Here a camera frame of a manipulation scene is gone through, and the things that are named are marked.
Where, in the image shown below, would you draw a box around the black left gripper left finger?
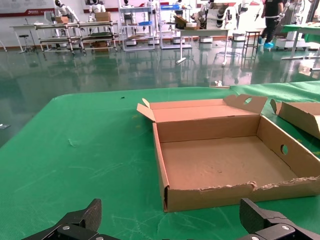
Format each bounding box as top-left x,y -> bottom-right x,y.
22,198 -> 111,240

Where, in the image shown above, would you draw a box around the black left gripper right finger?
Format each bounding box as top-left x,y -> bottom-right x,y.
237,197 -> 320,240

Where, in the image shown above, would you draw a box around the small brown cardboard box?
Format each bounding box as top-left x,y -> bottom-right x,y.
136,94 -> 320,213

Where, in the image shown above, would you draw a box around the large brown cardboard box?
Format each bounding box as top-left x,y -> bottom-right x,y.
269,98 -> 320,140

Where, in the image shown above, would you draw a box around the green table cloth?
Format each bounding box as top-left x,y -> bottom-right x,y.
0,81 -> 320,240

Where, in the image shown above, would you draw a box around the black round stool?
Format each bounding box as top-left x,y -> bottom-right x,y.
18,34 -> 35,54

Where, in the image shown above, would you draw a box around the metal pipe rack table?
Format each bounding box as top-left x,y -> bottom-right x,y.
79,21 -> 120,53
34,21 -> 85,55

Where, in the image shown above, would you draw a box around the green covered table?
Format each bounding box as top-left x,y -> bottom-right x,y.
279,22 -> 320,61

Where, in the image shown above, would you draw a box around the grey table white legs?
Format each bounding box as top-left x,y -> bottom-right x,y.
174,27 -> 230,67

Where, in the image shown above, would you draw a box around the white desk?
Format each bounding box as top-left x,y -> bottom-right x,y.
9,24 -> 38,53

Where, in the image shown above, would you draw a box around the cardboard carton on rack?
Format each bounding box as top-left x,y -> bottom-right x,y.
94,11 -> 112,23

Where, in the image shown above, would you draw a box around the white humanoid robot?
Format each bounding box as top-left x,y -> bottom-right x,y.
88,0 -> 107,22
204,2 -> 238,28
53,0 -> 81,23
121,0 -> 134,14

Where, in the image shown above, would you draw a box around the person in black shirt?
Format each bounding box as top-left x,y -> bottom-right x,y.
258,0 -> 285,50

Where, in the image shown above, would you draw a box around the white shelf rack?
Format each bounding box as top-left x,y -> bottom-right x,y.
158,4 -> 193,50
118,5 -> 156,52

